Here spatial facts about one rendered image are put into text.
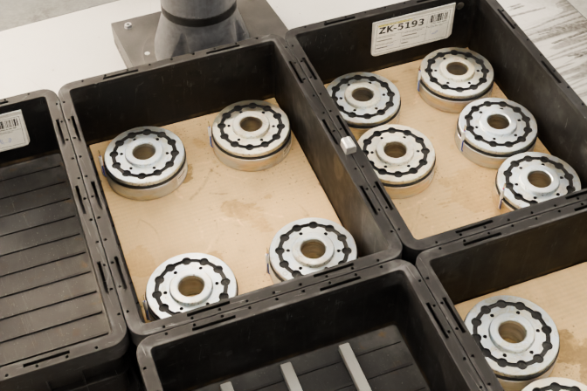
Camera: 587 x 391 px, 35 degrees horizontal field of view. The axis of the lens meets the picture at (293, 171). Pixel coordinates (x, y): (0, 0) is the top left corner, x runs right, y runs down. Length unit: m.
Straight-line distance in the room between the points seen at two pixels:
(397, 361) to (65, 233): 0.43
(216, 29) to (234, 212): 0.37
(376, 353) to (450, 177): 0.28
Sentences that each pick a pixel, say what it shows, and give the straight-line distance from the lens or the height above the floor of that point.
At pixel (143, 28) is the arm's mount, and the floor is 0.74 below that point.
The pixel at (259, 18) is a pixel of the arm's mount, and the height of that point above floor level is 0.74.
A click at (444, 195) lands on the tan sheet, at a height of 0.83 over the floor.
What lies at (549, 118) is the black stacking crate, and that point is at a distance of 1.26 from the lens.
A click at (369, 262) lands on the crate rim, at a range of 1.00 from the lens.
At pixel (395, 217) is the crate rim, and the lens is 1.04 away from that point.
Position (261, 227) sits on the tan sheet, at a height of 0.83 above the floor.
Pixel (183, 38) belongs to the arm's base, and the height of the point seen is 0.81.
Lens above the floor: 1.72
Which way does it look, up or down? 47 degrees down
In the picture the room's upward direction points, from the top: 1 degrees counter-clockwise
